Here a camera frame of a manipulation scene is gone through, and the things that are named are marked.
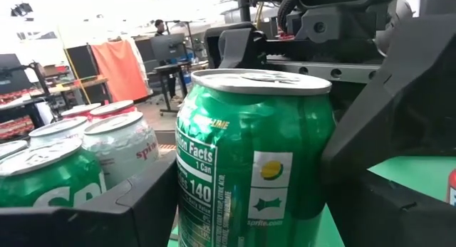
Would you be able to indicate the black ceiling-mounted camera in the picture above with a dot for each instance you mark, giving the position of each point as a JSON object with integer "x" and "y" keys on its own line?
{"x": 21, "y": 9}

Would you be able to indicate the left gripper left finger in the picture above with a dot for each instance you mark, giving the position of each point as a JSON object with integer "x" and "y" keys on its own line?
{"x": 135, "y": 218}

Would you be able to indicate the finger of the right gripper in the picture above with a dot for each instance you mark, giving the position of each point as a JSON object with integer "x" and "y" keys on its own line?
{"x": 238, "y": 47}

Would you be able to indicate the long cluttered workbench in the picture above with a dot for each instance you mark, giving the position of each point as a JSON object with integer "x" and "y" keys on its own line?
{"x": 78, "y": 84}

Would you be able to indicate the red Star Wars Coca-Cola can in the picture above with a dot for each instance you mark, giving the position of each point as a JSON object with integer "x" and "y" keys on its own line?
{"x": 112, "y": 107}

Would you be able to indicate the black computer monitor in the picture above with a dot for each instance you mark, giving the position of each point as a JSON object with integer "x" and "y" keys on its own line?
{"x": 167, "y": 46}
{"x": 82, "y": 62}
{"x": 10, "y": 67}

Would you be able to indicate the black standing desk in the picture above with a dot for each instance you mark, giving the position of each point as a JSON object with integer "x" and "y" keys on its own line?
{"x": 171, "y": 67}

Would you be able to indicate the person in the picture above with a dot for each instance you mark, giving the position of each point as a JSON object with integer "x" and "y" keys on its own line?
{"x": 159, "y": 26}

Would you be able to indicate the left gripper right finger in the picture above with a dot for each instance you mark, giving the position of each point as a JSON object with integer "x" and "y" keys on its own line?
{"x": 392, "y": 115}

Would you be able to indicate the white and red can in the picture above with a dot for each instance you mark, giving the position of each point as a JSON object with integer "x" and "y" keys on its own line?
{"x": 121, "y": 151}
{"x": 57, "y": 127}

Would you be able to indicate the orange cloth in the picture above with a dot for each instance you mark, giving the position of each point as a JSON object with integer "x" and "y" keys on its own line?
{"x": 121, "y": 69}

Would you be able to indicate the red parts bin rack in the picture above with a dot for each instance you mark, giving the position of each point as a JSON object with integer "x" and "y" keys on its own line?
{"x": 14, "y": 127}

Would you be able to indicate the orange Fanta can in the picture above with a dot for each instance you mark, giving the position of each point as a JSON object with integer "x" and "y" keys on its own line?
{"x": 452, "y": 186}

